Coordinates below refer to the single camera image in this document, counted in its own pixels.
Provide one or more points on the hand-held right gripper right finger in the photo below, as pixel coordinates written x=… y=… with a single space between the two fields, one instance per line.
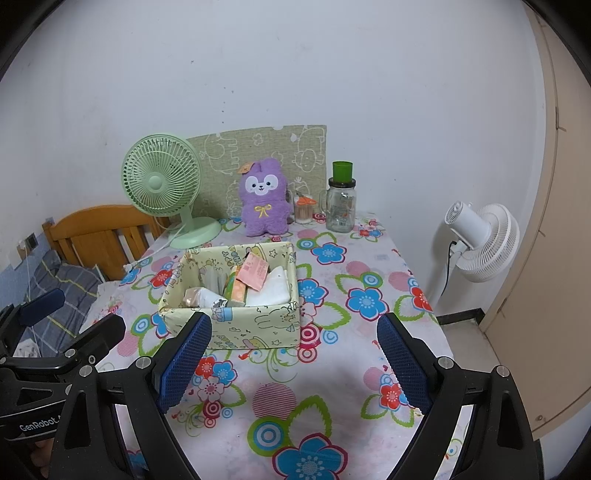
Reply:
x=404 y=364

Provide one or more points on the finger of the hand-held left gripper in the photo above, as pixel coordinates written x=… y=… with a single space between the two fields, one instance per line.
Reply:
x=41 y=307
x=104 y=334

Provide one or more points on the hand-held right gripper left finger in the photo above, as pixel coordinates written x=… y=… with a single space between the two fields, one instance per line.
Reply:
x=184 y=364

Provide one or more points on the white bundle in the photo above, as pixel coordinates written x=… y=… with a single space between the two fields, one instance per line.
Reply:
x=203 y=297

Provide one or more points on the green tissue pack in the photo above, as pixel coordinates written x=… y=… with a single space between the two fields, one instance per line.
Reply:
x=236 y=290

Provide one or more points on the clear plastic bag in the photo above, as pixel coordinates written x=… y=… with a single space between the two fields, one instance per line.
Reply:
x=214 y=279

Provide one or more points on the yellow cartoon-print storage box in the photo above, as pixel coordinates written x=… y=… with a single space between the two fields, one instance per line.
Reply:
x=268 y=323

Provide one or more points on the pink packet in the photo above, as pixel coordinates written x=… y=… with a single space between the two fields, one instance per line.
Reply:
x=253 y=272

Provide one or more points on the person's left hand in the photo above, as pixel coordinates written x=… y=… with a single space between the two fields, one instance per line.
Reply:
x=42 y=457

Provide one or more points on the grey plaid bedding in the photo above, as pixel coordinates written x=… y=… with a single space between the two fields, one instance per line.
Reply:
x=69 y=281

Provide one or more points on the wooden chair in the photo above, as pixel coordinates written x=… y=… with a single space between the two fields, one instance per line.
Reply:
x=92 y=235

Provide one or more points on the white standing fan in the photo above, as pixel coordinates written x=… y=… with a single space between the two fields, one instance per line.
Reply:
x=489 y=249

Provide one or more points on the green desk fan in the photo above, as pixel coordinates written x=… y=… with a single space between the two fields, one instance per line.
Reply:
x=157 y=180

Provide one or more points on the glass mug jar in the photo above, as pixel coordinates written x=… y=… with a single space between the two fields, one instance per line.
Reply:
x=341 y=212

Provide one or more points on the purple plush toy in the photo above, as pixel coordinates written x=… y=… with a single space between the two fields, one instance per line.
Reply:
x=263 y=212

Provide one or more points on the small jar with orange lid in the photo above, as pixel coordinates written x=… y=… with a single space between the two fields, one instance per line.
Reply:
x=304 y=212

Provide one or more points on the beige door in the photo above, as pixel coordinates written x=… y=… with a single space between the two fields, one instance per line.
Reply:
x=554 y=230

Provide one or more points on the green plastic cup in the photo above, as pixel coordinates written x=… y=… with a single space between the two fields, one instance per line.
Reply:
x=343 y=170

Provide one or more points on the green cartoon-print board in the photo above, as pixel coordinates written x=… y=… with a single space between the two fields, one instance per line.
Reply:
x=221 y=152

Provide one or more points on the wall socket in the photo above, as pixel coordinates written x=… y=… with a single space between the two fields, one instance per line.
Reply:
x=31 y=241

